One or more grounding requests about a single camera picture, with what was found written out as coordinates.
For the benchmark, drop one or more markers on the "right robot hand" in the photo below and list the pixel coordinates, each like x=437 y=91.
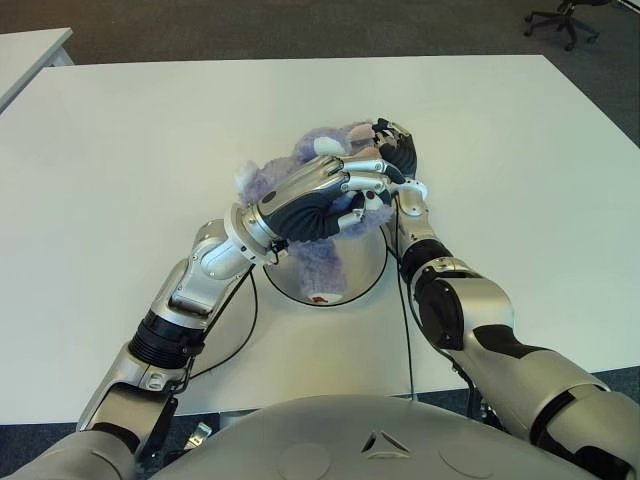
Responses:
x=402 y=150

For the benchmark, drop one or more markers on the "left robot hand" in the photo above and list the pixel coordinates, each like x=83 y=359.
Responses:
x=305 y=200

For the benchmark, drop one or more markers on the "purple plush bunny doll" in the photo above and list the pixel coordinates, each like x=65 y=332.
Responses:
x=320 y=270

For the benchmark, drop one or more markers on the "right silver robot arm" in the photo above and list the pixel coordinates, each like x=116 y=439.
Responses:
x=490 y=305

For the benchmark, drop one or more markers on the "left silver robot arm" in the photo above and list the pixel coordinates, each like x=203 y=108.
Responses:
x=210 y=260

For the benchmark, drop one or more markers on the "white plate black rim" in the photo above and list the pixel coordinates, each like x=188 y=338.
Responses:
x=365 y=255

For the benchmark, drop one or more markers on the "black office chair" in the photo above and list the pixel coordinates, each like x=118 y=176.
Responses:
x=565 y=20

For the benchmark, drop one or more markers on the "white table leg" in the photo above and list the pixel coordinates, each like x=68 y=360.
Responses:
x=240 y=417

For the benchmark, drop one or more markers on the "silver robot torso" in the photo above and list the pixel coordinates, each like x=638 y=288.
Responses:
x=375 y=430

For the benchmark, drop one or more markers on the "white side table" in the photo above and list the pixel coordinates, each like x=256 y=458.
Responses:
x=27 y=60

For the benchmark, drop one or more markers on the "silver metal bracket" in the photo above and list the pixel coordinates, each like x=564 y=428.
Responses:
x=199 y=435

